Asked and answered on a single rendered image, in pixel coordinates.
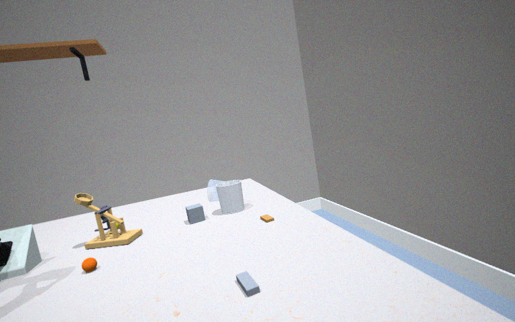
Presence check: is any white cylindrical cup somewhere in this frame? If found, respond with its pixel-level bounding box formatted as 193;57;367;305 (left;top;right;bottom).
216;180;245;214

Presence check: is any orange ball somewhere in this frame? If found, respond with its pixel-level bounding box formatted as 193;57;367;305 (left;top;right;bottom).
82;258;97;272

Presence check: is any small orange block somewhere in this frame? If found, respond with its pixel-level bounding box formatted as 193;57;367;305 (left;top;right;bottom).
260;214;274;223

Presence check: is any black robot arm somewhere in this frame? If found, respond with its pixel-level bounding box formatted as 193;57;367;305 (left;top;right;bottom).
0;241;13;266

